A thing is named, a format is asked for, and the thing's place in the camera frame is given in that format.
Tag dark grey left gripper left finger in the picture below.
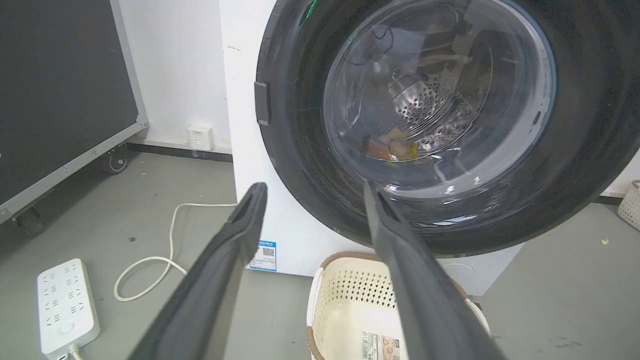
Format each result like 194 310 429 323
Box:
128 182 269 360

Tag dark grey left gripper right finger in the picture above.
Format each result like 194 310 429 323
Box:
363 181 507 360

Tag white washing machine body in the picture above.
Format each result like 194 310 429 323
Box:
218 0 524 297

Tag white front-load washing machine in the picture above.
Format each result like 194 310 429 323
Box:
254 0 640 258

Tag blue energy label sticker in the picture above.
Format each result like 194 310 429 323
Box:
249 240 278 273

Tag cream perforated laundry basket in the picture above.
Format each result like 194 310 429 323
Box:
306 251 492 360

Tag white power strip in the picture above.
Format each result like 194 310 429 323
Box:
37 258 101 360

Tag colourful clothes inside drum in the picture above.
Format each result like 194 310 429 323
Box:
361 128 420 163

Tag black caster wheel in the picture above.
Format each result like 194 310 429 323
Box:
12 205 46 237
101 146 129 175

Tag white woven basket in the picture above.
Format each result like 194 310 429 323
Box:
617 180 640 232

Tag black wheeled flight case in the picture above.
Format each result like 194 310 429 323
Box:
0 0 149 225

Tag white power cable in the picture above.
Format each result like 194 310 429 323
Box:
113 202 238 303

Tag white wall socket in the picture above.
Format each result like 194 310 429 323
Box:
188 125 215 151

